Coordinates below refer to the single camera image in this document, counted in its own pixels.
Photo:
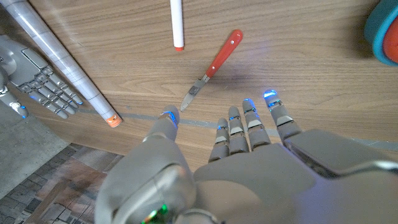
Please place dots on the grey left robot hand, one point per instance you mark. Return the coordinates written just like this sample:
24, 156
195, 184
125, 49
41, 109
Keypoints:
264, 186

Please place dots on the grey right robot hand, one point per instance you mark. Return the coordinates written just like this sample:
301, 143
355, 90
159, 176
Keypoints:
25, 71

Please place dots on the plastic wrap roll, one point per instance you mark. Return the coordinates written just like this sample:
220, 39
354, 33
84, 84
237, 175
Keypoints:
62, 59

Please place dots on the white marker with orange cap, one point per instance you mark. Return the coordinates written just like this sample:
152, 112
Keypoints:
176, 25

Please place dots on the red and teal ball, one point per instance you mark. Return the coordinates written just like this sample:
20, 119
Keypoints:
385, 34

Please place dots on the printed office backdrop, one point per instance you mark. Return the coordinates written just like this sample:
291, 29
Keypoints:
56, 186

